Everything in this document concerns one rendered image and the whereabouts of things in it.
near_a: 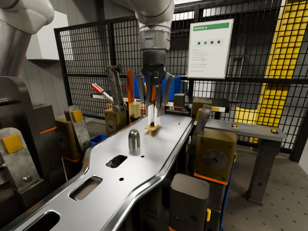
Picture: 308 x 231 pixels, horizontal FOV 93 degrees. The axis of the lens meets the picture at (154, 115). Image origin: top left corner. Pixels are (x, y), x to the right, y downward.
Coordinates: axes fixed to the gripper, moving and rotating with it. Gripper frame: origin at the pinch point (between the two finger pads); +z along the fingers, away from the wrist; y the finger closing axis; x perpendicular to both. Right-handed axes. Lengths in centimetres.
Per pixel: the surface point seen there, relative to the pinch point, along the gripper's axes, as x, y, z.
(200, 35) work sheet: 54, 4, -34
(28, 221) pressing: -37.3, -2.4, 5.0
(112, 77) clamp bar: -2.0, -15.3, -12.4
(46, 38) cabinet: 114, -236, -57
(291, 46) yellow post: 58, 49, -27
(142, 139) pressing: -8.9, 0.2, 5.0
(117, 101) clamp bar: -2.0, -13.9, -3.9
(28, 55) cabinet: 100, -267, -31
